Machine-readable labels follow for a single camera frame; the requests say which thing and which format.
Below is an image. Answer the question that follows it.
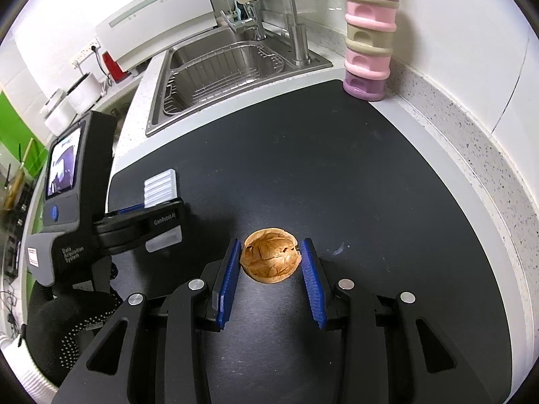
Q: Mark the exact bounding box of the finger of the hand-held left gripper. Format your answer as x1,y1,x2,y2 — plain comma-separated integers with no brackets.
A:
93,203,186,258
104,203,146,218

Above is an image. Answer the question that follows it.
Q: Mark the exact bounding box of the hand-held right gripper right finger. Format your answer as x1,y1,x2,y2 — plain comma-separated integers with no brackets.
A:
300,238,493,404

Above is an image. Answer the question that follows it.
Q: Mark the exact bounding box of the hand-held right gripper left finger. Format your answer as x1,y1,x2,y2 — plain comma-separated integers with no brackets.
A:
51,238,243,404

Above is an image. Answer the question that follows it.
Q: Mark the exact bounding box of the white ridged plastic tray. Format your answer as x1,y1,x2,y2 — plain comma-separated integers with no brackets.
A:
144,169,183,254

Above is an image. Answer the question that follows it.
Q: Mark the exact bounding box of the brown walnut shell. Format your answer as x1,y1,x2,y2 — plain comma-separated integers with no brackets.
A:
239,227,303,284

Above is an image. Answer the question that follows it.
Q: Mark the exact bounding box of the person's left hand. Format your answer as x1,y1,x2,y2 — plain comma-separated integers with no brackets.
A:
25,259,125,389

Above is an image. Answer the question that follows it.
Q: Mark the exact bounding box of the white round jar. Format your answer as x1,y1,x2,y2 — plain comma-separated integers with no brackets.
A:
67,73,105,109
40,90,79,136

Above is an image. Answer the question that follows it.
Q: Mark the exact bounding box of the black counter mat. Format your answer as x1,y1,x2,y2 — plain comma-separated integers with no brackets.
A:
107,78,513,404

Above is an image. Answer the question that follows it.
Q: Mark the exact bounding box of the red box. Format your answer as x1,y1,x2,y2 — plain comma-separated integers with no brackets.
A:
102,51,129,83

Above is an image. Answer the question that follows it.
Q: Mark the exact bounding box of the white countertop appliance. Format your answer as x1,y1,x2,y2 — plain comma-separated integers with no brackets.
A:
95,0,220,71

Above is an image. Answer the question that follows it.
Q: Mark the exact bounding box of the stainless steel sink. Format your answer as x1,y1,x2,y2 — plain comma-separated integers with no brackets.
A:
145,25,334,138

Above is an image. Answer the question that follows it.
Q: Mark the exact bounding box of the small chrome faucet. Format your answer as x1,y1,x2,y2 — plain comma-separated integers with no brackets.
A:
190,0,267,42

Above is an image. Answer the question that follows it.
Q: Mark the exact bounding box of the tall chrome faucet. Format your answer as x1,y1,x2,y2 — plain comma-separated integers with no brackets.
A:
276,0,313,67

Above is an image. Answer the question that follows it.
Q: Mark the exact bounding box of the pink stacked baby container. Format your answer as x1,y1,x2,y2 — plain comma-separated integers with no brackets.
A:
342,0,400,102

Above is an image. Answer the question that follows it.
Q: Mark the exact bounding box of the wire sink basket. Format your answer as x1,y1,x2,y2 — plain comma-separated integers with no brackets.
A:
162,41,286,117

